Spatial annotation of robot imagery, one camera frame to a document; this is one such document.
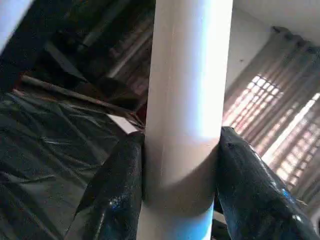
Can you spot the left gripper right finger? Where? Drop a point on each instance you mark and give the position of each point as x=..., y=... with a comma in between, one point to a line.
x=255, y=195

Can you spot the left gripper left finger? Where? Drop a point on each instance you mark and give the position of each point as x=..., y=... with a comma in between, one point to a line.
x=112, y=195

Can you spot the white paper sheet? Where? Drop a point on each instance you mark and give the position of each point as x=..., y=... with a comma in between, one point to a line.
x=123, y=123

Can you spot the brown striped window curtain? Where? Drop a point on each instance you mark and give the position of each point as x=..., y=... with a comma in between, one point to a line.
x=275, y=112

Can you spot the long dark metal rod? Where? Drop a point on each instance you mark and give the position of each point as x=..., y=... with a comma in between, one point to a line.
x=75, y=96

